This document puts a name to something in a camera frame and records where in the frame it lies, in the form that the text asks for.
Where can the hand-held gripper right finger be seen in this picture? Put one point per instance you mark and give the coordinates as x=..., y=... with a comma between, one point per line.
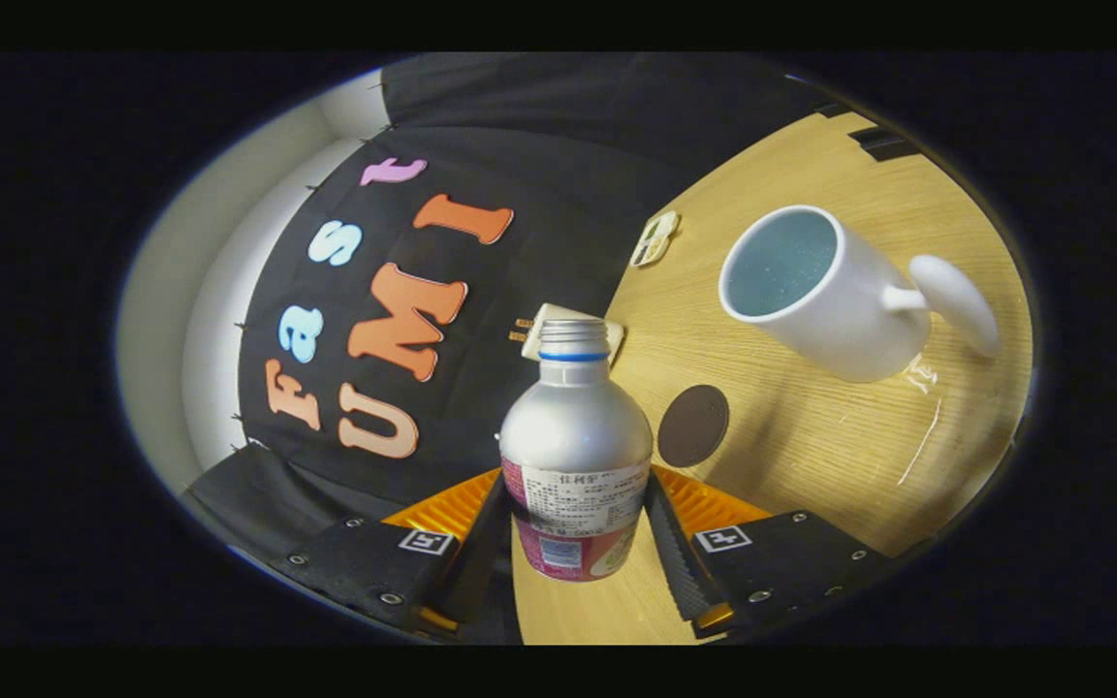
x=675, y=562

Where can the brown round coaster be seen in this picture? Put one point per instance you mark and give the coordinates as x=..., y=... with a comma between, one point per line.
x=692, y=427

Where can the black table edge bracket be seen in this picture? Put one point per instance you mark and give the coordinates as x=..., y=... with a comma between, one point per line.
x=883, y=143

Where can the white cup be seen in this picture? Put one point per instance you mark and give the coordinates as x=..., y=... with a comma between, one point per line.
x=830, y=310

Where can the silver juice bottle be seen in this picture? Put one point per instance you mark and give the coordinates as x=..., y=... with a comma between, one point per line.
x=573, y=436

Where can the black backdrop cloth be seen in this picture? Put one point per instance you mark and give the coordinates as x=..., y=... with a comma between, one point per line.
x=558, y=174

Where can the white toaster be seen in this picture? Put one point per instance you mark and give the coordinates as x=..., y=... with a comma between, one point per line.
x=551, y=315

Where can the wooden table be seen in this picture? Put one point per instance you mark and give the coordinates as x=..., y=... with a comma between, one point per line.
x=811, y=436

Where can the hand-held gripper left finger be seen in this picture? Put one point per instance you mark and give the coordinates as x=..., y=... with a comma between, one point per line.
x=479, y=557

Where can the white compartment tray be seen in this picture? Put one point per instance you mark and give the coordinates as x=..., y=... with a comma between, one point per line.
x=655, y=239

